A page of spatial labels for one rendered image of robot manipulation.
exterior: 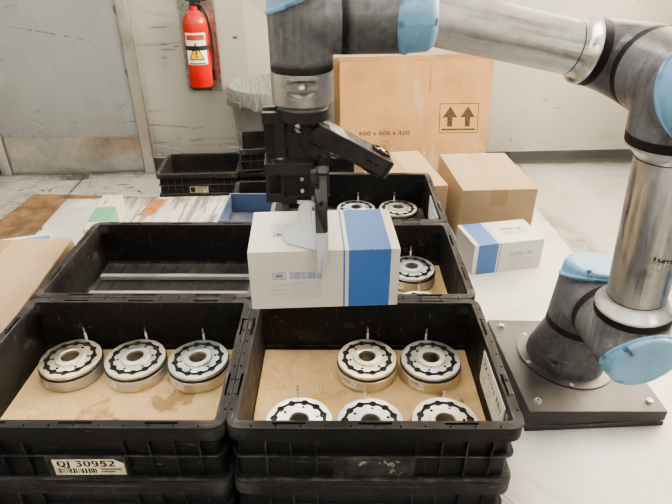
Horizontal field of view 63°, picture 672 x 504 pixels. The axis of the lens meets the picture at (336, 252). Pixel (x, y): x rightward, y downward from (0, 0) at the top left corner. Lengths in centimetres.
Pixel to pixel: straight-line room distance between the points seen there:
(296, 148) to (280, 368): 44
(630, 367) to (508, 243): 62
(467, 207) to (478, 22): 90
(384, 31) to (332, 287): 33
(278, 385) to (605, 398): 61
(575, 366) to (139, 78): 343
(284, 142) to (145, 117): 342
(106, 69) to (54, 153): 74
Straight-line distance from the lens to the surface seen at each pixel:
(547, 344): 116
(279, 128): 69
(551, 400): 112
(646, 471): 114
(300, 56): 65
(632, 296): 95
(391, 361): 96
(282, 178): 70
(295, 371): 99
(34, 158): 448
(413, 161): 181
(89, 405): 101
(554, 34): 86
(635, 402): 120
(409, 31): 66
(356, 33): 65
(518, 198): 168
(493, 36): 82
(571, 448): 112
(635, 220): 89
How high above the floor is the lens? 149
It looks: 30 degrees down
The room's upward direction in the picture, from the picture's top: straight up
